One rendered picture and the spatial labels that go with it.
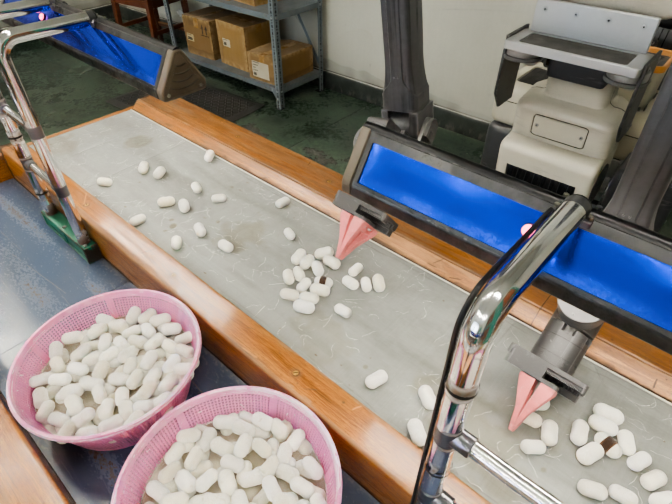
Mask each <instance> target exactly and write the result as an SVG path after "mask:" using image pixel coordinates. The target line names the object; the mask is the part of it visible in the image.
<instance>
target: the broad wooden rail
mask: <svg viewBox="0 0 672 504"><path fill-rule="evenodd" d="M133 110H134V111H135V112H137V113H139V114H141V115H143V116H145V117H146V118H148V119H150V120H152V121H154V122H156V123H157V124H159V125H161V126H163V127H165V128H167V129H169V130H170V131H172V132H174V133H176V134H178V135H180V136H181V137H183V138H185V139H187V140H189V141H191V142H192V143H194V144H196V145H198V146H200V147H202V148H203V149H205V150H213V151H214V153H215V155H216V156H218V157H220V158H222V159H224V160H225V161H227V162H229V163H231V164H233V165H235V166H236V167H238V168H240V169H242V170H244V171H246V172H248V173H249V174H251V175H253V176H255V177H257V178H259V179H260V180H262V181H264V182H266V183H268V184H270V185H271V186H273V187H275V188H277V189H279V190H281V191H282V192H284V193H286V194H288V195H290V196H292V197H293V198H295V199H297V200H299V201H301V202H303V203H304V204H306V205H308V206H310V207H312V208H314V209H315V210H317V211H319V212H321V213H323V214H325V215H327V216H328V217H330V218H332V219H334V220H336V221H338V222H339V223H340V213H341V211H342V209H340V208H338V207H337V206H335V205H334V204H332V202H333V201H334V199H335V195H336V193H337V192H338V190H341V191H343V190H342V178H343V175H342V174H339V173H337V172H335V171H333V170H331V169H329V168H327V167H325V166H323V165H321V164H318V163H316V162H314V161H312V160H310V159H308V158H306V157H304V156H302V155H300V154H297V153H295V152H293V151H291V150H289V149H287V148H285V147H283V146H281V145H279V144H276V143H274V142H272V141H270V140H268V139H266V138H264V137H262V136H260V135H258V134H255V133H253V132H251V131H249V130H247V129H245V128H243V127H241V126H239V125H237V124H234V123H232V122H230V121H228V120H226V119H224V118H222V117H220V116H218V115H216V114H213V113H211V112H209V111H207V110H205V109H203V108H201V107H199V106H197V105H195V104H192V103H190V102H188V101H186V100H184V99H182V98H178V99H175V100H172V101H169V102H163V101H161V100H159V99H157V98H155V97H153V96H151V95H148V96H145V97H143V98H140V99H138V100H137V102H136V104H135V106H134V108H133ZM343 192H344V191H343ZM386 214H387V213H386ZM387 215H388V216H389V217H391V218H392V219H393V220H394V221H395V222H396V223H397V224H398V227H397V229H396V230H395V232H394V231H393V233H392V234H391V236H390V237H388V236H386V235H384V234H382V233H380V232H378V231H377V230H376V231H377V232H378V233H377V235H376V236H374V237H373V238H371V240H372V241H374V242H376V243H378V244H380V245H382V246H383V247H385V248H387V249H389V250H391V251H393V252H394V253H396V254H398V255H400V256H402V257H404V258H406V259H407V260H409V261H411V262H413V263H415V264H417V265H418V266H420V267H422V268H424V269H426V270H428V271H429V272H431V273H433V274H435V275H437V276H439V277H440V278H442V279H444V280H446V281H448V282H450V283H451V284H453V285H455V286H457V287H459V288H461V289H462V290H464V291H466V292H468V293H471V291H472V290H473V288H474V287H475V285H476V284H477V283H478V281H479V280H480V279H481V278H482V277H483V276H484V275H485V274H486V273H487V272H488V271H489V270H490V269H491V267H492V265H490V264H488V263H486V262H484V261H482V260H480V259H478V258H476V257H474V256H472V255H470V254H468V253H466V252H464V251H462V250H460V249H458V248H456V247H454V246H452V245H450V244H448V243H446V242H444V241H441V240H439V239H437V238H435V237H433V236H431V235H429V234H427V233H425V232H423V231H421V230H419V229H417V228H415V227H413V226H411V225H409V224H407V223H405V222H403V221H401V220H399V219H397V218H395V217H393V216H391V215H389V214H387ZM557 306H558V305H557V298H556V297H554V296H552V295H550V294H548V293H546V292H544V291H542V290H540V289H538V288H536V287H534V286H532V285H531V286H530V287H529V288H528V290H527V291H526V292H525V293H524V294H523V296H522V297H521V298H520V299H519V300H518V302H517V303H516V304H515V306H514V307H513V308H512V310H511V311H510V313H509V314H508V315H510V316H512V317H514V318H516V319H518V320H519V321H521V322H523V323H525V324H527V325H529V326H530V327H532V328H534V329H536V330H538V331H540V332H541V333H542V331H543V330H544V328H545V326H546V325H547V323H548V321H549V320H550V318H551V316H552V315H553V313H554V311H555V310H556V308H557ZM584 356H586V357H587V358H589V359H591V360H593V361H595V362H597V363H598V364H600V365H602V366H604V367H606V368H608V369H609V370H611V371H613V372H615V373H617V374H619V375H620V376H622V377H624V378H626V379H628V380H630V381H631V382H633V383H635V384H637V385H639V386H641V387H642V388H644V389H646V390H648V391H650V392H652V393H654V394H655V395H657V396H659V397H661V398H663V399H665V400H666V401H668V402H670V403H672V355H670V354H668V353H666V352H664V351H662V350H660V349H658V348H656V347H654V346H652V345H650V344H648V343H646V342H644V341H642V340H640V339H638V338H636V337H634V336H632V335H630V334H628V333H626V332H624V331H622V330H620V329H618V328H616V327H614V326H612V325H610V324H608V323H606V322H604V324H603V325H602V327H601V329H600V330H599V332H598V334H597V335H596V337H595V339H594V340H593V341H592V344H591V345H590V347H589V349H588V350H587V352H586V354H585V355H584Z"/></svg>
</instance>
